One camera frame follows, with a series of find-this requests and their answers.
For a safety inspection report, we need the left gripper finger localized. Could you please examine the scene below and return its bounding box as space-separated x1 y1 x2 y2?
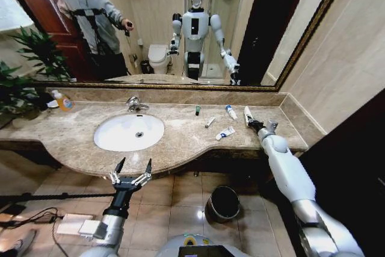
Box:
108 156 126 185
131 158 153 187

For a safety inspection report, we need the plain white tube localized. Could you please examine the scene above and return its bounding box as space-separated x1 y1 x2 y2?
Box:
243 105 254 126

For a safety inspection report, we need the white oval sink basin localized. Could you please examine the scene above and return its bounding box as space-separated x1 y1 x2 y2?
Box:
93 113 165 152

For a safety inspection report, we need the dark round trash bin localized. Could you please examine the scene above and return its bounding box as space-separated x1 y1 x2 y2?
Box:
205 185 241 224

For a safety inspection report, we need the blue and white toothpaste tube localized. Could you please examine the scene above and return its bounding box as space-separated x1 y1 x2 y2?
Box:
215 126 236 141

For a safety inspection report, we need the white flat floor box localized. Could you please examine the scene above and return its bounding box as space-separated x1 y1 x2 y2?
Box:
55 213 96 237

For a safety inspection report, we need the long black bar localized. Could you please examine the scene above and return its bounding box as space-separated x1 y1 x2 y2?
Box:
0 191 117 206

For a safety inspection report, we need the chrome faucet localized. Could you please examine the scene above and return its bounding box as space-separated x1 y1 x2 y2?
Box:
126 96 150 113

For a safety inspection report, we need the white robot front shell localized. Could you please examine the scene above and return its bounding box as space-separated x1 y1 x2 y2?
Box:
155 232 250 257

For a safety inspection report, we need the orange soap pump bottle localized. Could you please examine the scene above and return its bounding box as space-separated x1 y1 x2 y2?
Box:
51 89 75 112

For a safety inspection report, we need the dark wooden door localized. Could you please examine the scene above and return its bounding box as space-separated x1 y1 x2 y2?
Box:
296 88 385 257

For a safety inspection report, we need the white toilet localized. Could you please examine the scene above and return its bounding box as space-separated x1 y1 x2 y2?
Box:
147 43 172 75

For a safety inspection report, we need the green potted plant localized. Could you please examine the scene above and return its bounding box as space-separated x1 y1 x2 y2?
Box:
0 60 51 119

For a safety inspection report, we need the black floor cable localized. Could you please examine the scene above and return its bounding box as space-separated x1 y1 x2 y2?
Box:
0 207 66 231

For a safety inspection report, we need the gold-framed wall mirror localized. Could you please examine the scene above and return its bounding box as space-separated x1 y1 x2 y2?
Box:
0 0 354 92

